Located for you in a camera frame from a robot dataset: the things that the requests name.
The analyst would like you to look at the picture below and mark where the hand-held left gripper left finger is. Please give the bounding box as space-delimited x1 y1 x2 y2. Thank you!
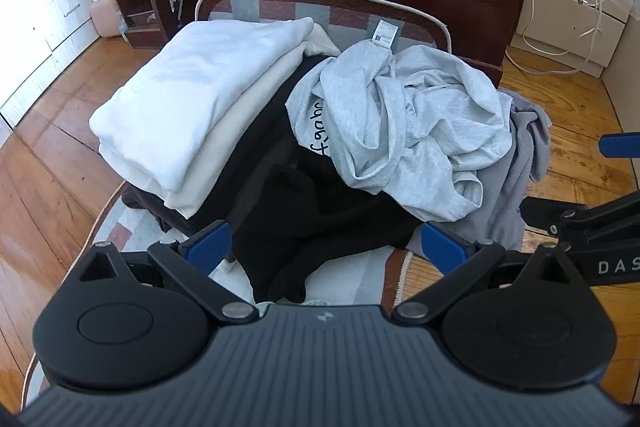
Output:
62 219 261 325

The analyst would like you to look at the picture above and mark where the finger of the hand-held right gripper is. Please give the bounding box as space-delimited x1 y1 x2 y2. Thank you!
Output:
598 133 640 158
520 192 640 244

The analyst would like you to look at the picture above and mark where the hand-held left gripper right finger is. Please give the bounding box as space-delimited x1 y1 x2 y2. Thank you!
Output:
391 221 583 325

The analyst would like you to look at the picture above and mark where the light grey t-shirt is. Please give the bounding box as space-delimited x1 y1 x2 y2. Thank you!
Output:
285 19 513 224

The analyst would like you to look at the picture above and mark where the grey waffle garment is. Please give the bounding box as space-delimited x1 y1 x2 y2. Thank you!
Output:
407 89 553 253

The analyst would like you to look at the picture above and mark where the dark brown folded garment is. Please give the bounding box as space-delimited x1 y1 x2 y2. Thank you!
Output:
122 186 201 239

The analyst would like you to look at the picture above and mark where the cream ribbed folded garment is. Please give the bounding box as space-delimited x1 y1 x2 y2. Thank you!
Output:
98 24 343 219

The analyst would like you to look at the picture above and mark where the black crumpled garment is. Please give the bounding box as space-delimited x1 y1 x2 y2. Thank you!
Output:
232 147 418 303

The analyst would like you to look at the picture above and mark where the black folded garment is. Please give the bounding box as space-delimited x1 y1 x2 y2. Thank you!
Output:
187 49 346 238

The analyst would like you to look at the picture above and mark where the white folded garment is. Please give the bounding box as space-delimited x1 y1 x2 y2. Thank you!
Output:
89 18 315 190

